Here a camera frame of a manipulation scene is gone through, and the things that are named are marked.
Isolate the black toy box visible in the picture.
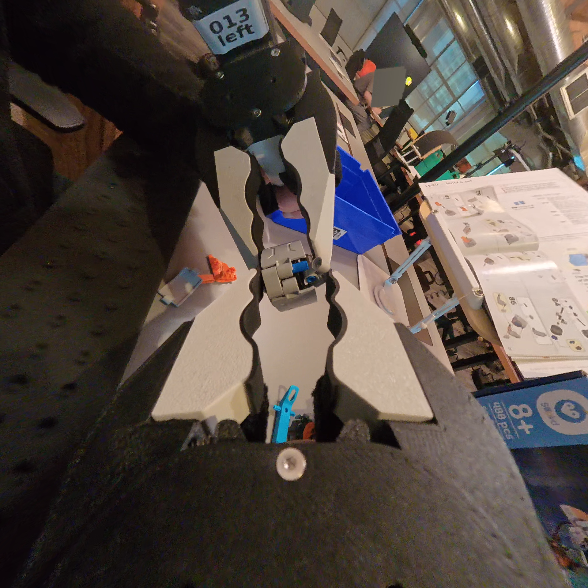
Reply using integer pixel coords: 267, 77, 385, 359
515, 446, 588, 588

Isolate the white book stand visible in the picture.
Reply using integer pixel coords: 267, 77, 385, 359
371, 198, 488, 337

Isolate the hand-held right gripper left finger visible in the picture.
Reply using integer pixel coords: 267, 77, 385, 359
152, 273, 264, 425

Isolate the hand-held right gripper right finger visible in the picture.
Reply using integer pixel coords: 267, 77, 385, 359
317, 269, 433, 430

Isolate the black metal pole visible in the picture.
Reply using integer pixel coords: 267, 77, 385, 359
418, 42, 588, 184

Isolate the black perforated mat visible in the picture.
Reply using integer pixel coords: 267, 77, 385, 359
0, 138, 218, 561

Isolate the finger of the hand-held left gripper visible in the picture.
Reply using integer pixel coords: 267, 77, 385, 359
281, 115, 338, 269
214, 145, 264, 276

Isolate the person's left forearm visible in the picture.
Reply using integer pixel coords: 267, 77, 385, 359
0, 0, 214, 143

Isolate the flat orange toy piece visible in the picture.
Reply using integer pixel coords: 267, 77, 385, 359
206, 254, 239, 285

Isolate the blue plastic bin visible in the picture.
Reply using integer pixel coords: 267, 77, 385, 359
267, 147, 402, 256

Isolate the light grey toy block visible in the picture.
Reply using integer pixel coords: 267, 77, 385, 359
260, 241, 324, 311

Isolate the silver air duct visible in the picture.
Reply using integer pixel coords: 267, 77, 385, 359
441, 0, 588, 157

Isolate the instruction booklet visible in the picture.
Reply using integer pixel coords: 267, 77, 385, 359
421, 168, 588, 364

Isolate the blue robot kit box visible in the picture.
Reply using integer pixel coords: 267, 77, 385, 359
473, 371, 588, 451

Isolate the black monitor screen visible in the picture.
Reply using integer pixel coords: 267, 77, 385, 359
363, 13, 432, 92

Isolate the blue toy wrench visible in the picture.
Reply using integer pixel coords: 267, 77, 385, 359
270, 384, 300, 444

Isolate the black chair armrest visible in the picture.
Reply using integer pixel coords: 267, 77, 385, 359
8, 63, 86, 132

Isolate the person's left hand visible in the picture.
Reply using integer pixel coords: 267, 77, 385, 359
262, 175, 310, 221

